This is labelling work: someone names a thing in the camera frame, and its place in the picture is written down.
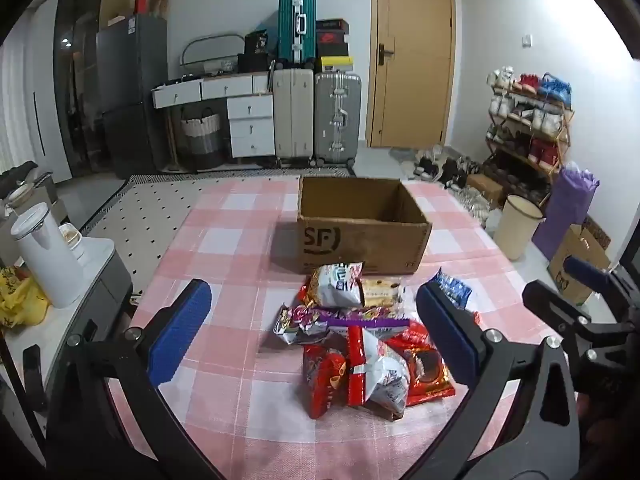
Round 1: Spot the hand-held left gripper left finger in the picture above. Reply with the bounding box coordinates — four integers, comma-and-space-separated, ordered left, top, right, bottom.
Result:
45, 279, 226, 480

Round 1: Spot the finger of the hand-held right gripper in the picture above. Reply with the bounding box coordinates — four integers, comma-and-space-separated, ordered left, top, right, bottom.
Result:
522, 280, 627, 357
564, 255, 640, 311

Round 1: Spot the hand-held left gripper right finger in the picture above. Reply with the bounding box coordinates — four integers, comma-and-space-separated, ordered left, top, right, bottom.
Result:
400, 280, 581, 480

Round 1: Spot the red cookie packet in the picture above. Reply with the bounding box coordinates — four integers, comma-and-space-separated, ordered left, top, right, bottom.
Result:
385, 324, 457, 406

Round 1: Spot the blue snack packet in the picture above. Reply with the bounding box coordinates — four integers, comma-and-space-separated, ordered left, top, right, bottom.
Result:
432, 267, 473, 311

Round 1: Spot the red white snack packet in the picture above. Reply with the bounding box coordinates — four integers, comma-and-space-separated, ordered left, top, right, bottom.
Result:
347, 327, 411, 418

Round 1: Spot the beige cake packet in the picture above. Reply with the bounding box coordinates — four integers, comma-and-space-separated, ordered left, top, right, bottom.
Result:
360, 277, 405, 308

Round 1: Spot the purple cartoon snack packet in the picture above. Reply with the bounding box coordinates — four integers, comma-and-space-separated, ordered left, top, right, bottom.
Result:
320, 307, 408, 333
272, 304, 331, 345

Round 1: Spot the white noodle snack packet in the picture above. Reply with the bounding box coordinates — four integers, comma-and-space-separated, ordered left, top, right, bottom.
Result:
300, 261, 366, 308

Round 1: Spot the brown cardboard box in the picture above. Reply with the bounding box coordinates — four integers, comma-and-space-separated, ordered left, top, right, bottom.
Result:
296, 176, 433, 276

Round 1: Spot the open cardboard floor box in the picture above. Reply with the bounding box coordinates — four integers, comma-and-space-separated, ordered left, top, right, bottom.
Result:
547, 217, 613, 306

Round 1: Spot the purple bag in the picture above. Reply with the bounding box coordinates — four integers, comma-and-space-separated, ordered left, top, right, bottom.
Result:
531, 162, 600, 261

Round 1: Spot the cream bucket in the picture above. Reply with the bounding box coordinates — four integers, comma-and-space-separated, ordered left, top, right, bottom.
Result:
492, 194, 545, 261

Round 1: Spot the grey side cabinet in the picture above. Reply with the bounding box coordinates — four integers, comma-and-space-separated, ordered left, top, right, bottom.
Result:
0, 232, 133, 411

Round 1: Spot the pink checkered tablecloth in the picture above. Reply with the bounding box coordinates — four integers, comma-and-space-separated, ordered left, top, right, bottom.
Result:
107, 175, 591, 480

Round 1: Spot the white dotted rug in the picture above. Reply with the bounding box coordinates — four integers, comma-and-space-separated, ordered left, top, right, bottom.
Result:
80, 167, 351, 301

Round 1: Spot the small closed cardboard box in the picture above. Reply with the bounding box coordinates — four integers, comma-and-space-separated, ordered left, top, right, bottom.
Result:
466, 174, 505, 206

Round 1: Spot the white bowl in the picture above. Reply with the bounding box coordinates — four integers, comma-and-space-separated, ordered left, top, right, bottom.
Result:
59, 224, 83, 261

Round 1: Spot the white kettle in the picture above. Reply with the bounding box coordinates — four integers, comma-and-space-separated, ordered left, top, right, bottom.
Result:
11, 202, 85, 309

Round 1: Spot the black remote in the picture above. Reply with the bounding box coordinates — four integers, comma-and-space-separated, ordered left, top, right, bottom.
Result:
22, 345, 48, 411

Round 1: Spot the wooden shoe rack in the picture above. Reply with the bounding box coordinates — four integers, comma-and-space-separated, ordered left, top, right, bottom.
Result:
485, 66, 576, 183

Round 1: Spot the yellow plastic bag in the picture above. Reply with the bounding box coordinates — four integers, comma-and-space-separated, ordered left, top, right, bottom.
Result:
0, 265, 51, 328

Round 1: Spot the pile of shoes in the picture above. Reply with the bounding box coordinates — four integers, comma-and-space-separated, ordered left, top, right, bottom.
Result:
412, 145, 501, 218

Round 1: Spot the woven laundry basket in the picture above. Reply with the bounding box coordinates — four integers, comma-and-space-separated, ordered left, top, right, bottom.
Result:
180, 110, 223, 171

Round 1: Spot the white drawer desk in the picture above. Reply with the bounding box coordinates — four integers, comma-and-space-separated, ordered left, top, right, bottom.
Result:
152, 72, 276, 161

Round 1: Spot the dark refrigerator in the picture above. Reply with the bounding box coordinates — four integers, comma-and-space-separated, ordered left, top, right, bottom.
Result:
96, 14, 168, 177

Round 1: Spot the beige suitcase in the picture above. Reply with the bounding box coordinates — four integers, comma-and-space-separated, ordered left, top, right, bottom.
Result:
272, 67, 315, 167

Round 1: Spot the silver suitcase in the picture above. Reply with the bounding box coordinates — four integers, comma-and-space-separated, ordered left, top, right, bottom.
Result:
314, 72, 362, 167

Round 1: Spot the tall dark glass cabinet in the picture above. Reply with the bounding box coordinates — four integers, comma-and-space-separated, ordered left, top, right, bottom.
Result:
52, 0, 108, 178

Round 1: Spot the wooden door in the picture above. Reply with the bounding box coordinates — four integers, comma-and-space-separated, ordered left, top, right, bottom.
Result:
365, 0, 457, 150

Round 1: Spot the black bag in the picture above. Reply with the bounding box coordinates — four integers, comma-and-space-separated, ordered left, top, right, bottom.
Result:
244, 30, 268, 56

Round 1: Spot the black red shoe box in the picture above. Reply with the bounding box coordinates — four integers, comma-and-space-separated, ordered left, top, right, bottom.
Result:
316, 19, 349, 58

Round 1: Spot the teal suitcase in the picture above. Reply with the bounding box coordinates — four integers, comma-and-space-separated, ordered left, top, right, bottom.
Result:
278, 0, 317, 66

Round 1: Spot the grey curved frame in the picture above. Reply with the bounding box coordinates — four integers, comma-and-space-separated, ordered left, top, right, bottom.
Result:
180, 34, 246, 68

